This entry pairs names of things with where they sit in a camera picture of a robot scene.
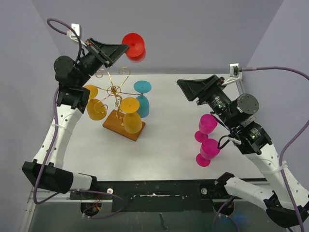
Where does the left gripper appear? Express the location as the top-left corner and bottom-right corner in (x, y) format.
(76, 37), (128, 87)

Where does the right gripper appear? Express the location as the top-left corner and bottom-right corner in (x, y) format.
(177, 74), (237, 128)

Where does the red wine glass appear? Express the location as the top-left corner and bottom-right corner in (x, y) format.
(122, 32), (146, 62)

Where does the pink wine glass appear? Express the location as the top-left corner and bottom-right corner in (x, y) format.
(196, 138), (220, 167)
(195, 114), (218, 143)

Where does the blue wine glass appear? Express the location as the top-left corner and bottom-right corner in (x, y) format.
(133, 80), (152, 118)

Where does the pink wine glass front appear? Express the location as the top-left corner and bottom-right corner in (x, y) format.
(196, 138), (220, 167)

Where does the yellow wine glass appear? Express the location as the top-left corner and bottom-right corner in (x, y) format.
(84, 85), (107, 121)

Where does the orange wine glass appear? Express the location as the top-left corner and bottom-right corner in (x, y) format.
(120, 97), (142, 134)

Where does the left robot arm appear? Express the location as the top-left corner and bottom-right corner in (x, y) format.
(22, 38), (129, 199)

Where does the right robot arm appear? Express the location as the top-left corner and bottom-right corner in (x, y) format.
(177, 75), (309, 228)

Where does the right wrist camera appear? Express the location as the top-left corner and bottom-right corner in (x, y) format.
(222, 63), (242, 86)

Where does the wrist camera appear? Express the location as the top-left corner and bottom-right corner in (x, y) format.
(222, 63), (242, 86)
(66, 23), (82, 40)

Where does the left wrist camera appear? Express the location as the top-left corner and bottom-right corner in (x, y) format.
(66, 23), (82, 40)

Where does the gold wire glass rack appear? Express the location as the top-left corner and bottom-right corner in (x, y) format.
(95, 67), (145, 141)

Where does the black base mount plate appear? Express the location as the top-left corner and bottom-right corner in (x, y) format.
(70, 179), (230, 213)

